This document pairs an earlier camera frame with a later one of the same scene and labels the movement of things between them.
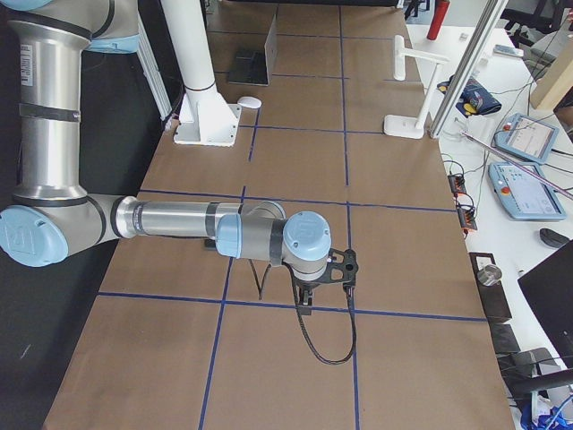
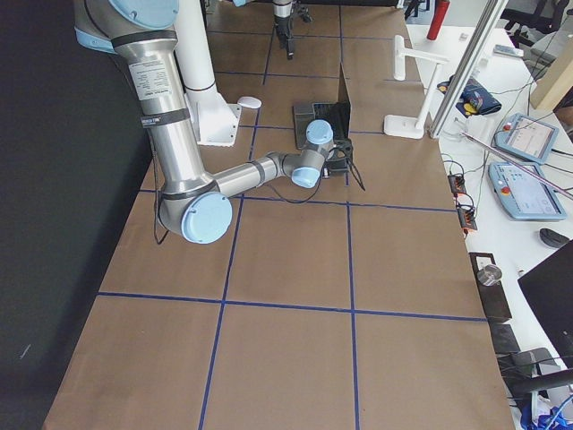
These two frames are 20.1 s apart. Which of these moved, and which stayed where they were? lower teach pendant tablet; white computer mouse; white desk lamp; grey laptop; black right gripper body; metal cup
Moved: grey laptop; black right gripper body
Stayed: white computer mouse; lower teach pendant tablet; metal cup; white desk lamp
